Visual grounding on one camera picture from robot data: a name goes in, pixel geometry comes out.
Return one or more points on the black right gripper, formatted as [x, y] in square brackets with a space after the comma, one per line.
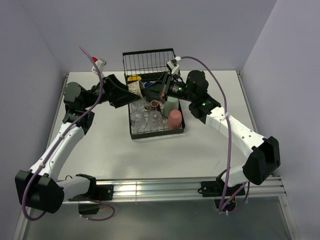
[153, 91]

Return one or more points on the green plastic cup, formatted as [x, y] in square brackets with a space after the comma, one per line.
[171, 104]

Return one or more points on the black wire dish rack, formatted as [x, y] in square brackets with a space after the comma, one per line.
[146, 116]

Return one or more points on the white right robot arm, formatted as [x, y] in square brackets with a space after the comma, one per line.
[263, 154]

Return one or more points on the yellow ceramic mug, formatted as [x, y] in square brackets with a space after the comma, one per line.
[133, 78]

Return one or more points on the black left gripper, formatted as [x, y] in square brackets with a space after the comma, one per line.
[117, 96]

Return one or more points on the dark blue mug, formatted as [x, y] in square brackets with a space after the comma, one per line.
[148, 84]

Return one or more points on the clear glass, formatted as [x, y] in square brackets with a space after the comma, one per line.
[155, 119]
[138, 104]
[137, 119]

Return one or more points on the small brown glass jar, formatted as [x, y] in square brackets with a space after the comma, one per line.
[136, 88]

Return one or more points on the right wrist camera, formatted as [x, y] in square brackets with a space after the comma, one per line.
[173, 65]

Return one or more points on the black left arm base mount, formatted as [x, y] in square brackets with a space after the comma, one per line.
[101, 193]

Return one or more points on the aluminium frame rail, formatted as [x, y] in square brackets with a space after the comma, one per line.
[182, 189]

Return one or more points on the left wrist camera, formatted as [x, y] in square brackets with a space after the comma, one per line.
[100, 63]

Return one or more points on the black metal mug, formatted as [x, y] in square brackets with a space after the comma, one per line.
[154, 105]

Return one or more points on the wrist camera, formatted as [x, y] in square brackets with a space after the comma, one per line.
[100, 63]
[173, 65]

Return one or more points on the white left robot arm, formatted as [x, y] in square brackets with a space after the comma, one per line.
[38, 187]

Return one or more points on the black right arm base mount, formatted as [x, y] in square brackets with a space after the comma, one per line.
[215, 189]

